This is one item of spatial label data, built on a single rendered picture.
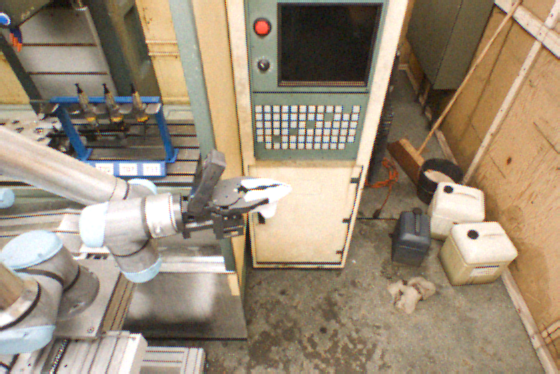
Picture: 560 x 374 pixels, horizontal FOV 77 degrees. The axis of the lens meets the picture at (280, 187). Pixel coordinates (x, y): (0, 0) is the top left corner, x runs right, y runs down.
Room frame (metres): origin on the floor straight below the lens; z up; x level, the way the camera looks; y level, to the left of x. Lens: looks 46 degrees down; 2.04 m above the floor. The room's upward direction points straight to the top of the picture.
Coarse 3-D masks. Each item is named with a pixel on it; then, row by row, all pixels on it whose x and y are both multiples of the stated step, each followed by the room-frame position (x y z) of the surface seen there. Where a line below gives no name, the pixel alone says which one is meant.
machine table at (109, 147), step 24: (0, 120) 1.64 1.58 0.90; (72, 120) 1.64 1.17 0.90; (168, 120) 1.64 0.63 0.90; (192, 120) 1.64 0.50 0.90; (96, 144) 1.43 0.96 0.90; (120, 144) 1.43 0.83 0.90; (144, 144) 1.43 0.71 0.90; (192, 144) 1.43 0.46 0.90; (168, 168) 1.24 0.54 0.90; (192, 168) 1.24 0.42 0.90; (24, 192) 1.14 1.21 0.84; (48, 192) 1.13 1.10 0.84; (168, 192) 1.13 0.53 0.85
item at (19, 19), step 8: (8, 0) 1.24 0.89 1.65; (16, 0) 1.28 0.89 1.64; (24, 0) 1.32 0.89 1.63; (32, 0) 1.36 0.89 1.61; (40, 0) 1.40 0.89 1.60; (48, 0) 1.45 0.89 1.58; (8, 8) 1.23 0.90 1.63; (16, 8) 1.26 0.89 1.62; (24, 8) 1.30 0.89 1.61; (32, 8) 1.34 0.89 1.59; (40, 8) 1.39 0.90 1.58; (16, 16) 1.24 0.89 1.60; (24, 16) 1.28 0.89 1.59; (32, 16) 1.32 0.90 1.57; (16, 24) 1.23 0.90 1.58
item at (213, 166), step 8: (216, 152) 0.45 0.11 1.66; (208, 160) 0.43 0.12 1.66; (216, 160) 0.43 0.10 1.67; (224, 160) 0.43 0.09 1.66; (208, 168) 0.42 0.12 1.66; (216, 168) 0.42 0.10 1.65; (224, 168) 0.43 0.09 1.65; (200, 176) 0.43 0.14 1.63; (208, 176) 0.41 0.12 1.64; (216, 176) 0.42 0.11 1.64; (200, 184) 0.41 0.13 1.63; (208, 184) 0.41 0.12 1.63; (192, 192) 0.42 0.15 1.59; (200, 192) 0.41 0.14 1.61; (208, 192) 0.41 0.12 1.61; (192, 200) 0.40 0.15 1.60; (200, 200) 0.40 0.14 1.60; (192, 208) 0.40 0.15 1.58; (200, 208) 0.40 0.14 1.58
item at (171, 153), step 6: (162, 108) 1.34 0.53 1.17; (156, 114) 1.31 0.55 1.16; (162, 114) 1.33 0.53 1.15; (156, 120) 1.31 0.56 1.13; (162, 120) 1.31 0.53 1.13; (162, 126) 1.31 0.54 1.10; (162, 132) 1.31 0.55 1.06; (168, 132) 1.34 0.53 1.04; (162, 138) 1.31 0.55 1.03; (168, 138) 1.32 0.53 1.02; (168, 144) 1.31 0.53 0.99; (168, 150) 1.31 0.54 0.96; (174, 150) 1.36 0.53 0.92; (168, 156) 1.31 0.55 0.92; (174, 156) 1.32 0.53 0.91; (168, 162) 1.28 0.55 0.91; (174, 162) 1.28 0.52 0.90
